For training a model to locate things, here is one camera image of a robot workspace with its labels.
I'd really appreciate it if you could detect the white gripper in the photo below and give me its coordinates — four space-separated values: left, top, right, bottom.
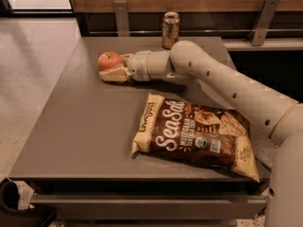
99 51 151 82

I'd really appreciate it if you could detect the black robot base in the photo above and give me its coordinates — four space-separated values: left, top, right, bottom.
0 177 58 227

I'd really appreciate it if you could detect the left metal bracket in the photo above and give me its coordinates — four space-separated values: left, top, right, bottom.
114 0 130 37

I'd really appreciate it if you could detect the grey table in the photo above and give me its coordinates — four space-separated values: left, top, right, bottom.
9 36 278 227

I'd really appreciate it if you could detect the brown sea salt chip bag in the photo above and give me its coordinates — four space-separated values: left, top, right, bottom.
132 95 259 181

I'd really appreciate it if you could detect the wooden wall panel bench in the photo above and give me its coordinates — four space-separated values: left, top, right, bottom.
70 0 303 38

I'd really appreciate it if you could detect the metal bracket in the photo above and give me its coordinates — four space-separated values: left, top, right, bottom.
114 0 130 37
249 0 280 46

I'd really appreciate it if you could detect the red apple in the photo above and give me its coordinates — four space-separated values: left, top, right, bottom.
98 51 122 71

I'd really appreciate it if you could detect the gold soda can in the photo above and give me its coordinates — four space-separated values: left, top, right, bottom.
162 11 181 49

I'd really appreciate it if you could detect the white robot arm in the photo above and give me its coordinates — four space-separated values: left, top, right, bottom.
98 41 303 227

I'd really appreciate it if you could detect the right metal bracket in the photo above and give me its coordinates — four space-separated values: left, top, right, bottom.
249 0 280 46

